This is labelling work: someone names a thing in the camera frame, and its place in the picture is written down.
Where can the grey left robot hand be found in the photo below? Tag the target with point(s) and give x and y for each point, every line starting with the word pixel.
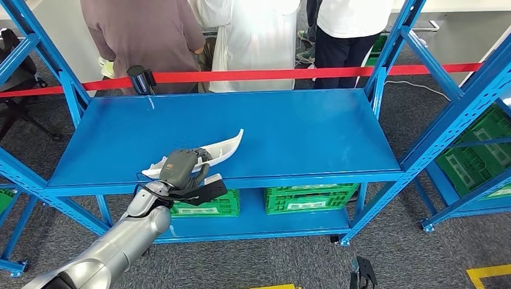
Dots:
pixel 179 167

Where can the green plastic crate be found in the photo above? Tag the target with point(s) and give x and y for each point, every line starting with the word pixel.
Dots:
pixel 501 192
pixel 467 167
pixel 5 199
pixel 311 197
pixel 373 60
pixel 215 205

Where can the red barrier belt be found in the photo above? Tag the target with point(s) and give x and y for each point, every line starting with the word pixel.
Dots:
pixel 107 83
pixel 259 74

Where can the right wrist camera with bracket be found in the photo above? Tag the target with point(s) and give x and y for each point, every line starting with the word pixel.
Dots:
pixel 363 275

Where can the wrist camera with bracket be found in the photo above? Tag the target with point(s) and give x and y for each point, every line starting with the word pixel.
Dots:
pixel 363 275
pixel 207 193

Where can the blue steel shelf rack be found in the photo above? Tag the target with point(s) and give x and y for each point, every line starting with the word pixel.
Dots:
pixel 439 183
pixel 12 265
pixel 299 131

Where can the black stanchion post head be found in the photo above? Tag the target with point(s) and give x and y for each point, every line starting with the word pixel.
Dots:
pixel 139 79

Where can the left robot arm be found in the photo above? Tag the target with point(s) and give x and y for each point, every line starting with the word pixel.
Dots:
pixel 119 243

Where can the white curved plastic part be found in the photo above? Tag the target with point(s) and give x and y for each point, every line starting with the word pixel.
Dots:
pixel 227 149

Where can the person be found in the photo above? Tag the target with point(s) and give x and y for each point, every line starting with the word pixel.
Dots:
pixel 143 36
pixel 343 56
pixel 305 52
pixel 255 48

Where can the white table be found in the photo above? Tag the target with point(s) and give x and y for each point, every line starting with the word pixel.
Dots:
pixel 475 44
pixel 68 36

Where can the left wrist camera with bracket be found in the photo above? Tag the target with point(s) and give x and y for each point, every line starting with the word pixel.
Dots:
pixel 207 193

